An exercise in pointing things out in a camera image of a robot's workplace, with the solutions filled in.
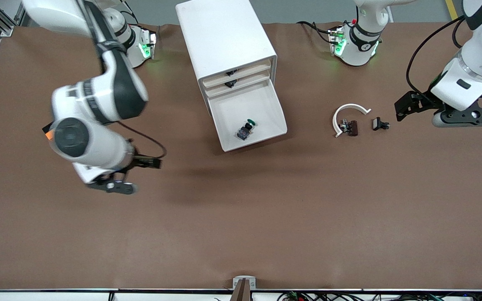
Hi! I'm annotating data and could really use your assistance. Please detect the grey metal edge bracket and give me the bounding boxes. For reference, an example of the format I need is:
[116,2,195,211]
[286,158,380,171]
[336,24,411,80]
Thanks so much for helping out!
[232,276,256,290]

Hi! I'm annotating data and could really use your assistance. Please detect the brown table mat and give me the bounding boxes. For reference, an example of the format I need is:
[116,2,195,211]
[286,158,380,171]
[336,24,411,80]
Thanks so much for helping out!
[0,21,482,291]

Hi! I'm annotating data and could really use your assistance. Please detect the black arm base cable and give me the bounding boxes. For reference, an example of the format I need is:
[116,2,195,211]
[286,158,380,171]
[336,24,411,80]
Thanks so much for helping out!
[297,20,334,45]

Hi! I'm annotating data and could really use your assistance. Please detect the white curved plastic ring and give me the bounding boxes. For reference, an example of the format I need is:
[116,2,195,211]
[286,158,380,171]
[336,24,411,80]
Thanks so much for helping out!
[333,103,372,138]

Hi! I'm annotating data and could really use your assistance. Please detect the drawer with black handle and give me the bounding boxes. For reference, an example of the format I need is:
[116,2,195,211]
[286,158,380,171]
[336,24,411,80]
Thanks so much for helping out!
[202,59,272,88]
[204,70,272,98]

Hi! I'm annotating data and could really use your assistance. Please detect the small brown terminal block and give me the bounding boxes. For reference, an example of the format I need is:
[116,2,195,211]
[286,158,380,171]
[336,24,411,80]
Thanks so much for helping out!
[340,119,359,137]

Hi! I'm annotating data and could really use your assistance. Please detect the white drawer cabinet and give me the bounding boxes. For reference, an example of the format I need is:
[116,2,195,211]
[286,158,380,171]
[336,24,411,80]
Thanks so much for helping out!
[175,0,278,122]

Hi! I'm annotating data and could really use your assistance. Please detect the white plain pull-out drawer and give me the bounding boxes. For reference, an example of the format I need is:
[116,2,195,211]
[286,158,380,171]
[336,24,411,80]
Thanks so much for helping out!
[207,79,288,153]

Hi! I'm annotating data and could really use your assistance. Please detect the green push button switch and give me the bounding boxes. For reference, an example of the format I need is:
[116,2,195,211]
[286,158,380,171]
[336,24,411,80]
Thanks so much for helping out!
[236,119,257,141]

